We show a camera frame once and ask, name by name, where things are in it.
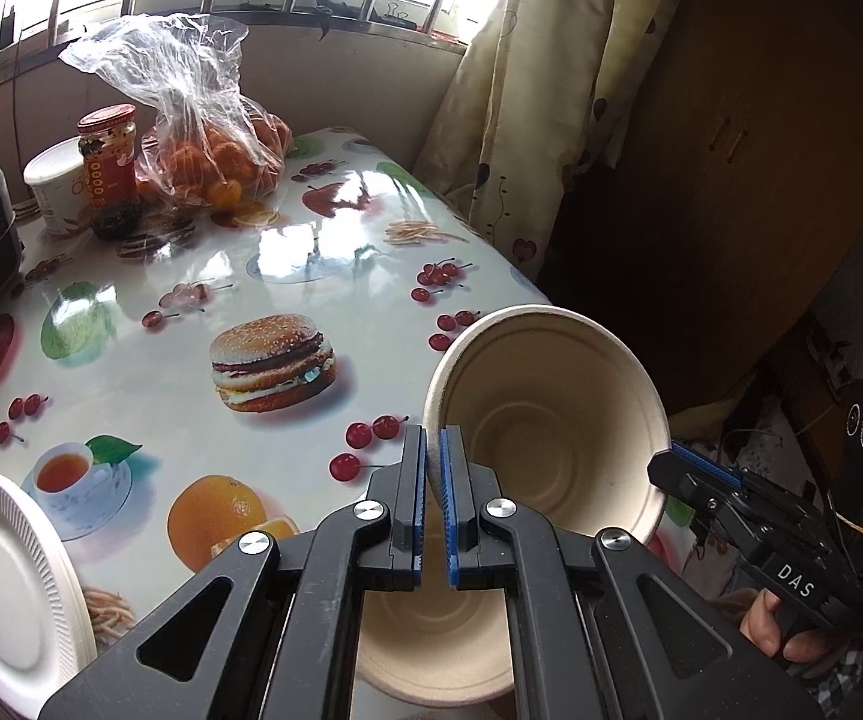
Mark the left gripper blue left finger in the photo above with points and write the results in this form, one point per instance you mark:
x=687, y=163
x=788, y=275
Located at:
x=417, y=446

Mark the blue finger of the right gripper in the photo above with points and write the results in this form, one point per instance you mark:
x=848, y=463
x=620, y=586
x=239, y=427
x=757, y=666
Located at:
x=707, y=467
x=713, y=505

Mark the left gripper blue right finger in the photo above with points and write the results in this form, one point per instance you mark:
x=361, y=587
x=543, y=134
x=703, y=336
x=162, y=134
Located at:
x=450, y=442

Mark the white paper plate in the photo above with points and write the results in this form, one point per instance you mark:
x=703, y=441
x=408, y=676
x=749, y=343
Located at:
x=46, y=637

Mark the checked shirt right forearm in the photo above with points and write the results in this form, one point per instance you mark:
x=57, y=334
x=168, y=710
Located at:
x=835, y=677

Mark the person's right hand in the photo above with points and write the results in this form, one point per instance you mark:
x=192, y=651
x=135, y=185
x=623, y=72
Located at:
x=760, y=626

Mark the large beige paper bowl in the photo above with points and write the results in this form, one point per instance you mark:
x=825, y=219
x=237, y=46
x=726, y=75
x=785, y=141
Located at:
x=436, y=647

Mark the fruit print tablecloth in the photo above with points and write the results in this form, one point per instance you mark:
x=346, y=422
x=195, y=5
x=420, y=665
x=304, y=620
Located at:
x=210, y=374

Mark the plastic bag of oranges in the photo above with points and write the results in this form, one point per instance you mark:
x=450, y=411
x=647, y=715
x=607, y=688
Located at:
x=210, y=146

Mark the floral patterned curtain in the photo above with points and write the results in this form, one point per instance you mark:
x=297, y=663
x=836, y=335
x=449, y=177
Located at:
x=543, y=91

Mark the red labelled glass jar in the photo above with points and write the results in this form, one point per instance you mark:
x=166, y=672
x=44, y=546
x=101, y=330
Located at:
x=107, y=139

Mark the white round tub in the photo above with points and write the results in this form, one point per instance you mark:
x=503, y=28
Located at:
x=56, y=177

